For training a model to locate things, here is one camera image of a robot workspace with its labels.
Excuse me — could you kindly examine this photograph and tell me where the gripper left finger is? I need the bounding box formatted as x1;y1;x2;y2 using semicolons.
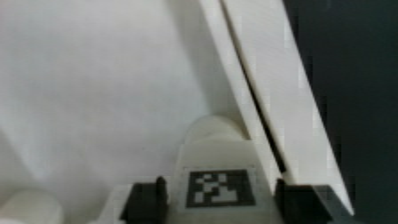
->
118;176;168;224

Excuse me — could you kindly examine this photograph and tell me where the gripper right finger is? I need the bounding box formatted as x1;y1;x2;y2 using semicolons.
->
273;179;346;224

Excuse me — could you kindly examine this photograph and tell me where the white leg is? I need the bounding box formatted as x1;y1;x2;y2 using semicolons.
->
166;116;284;224

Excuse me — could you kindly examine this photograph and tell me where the white square tabletop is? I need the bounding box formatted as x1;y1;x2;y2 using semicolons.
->
0;0;285;224

